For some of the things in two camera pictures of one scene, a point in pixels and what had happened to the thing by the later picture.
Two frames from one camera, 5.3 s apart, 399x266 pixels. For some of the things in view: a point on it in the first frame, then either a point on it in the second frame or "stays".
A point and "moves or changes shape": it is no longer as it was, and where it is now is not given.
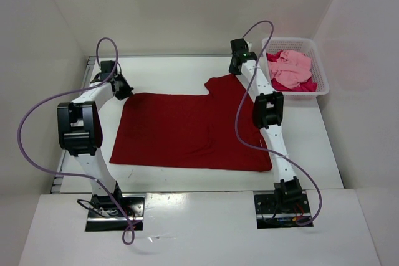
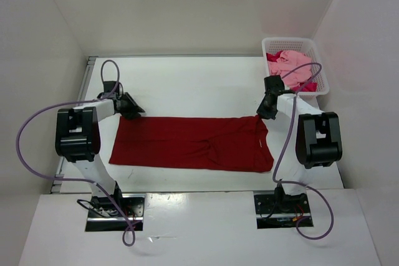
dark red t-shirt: x=217 y=132 moves or changes shape
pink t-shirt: x=290 y=68 stays
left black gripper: x=127 y=90 to x=134 y=107
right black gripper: x=231 y=69 to x=264 y=114
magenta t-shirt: x=307 y=85 stays
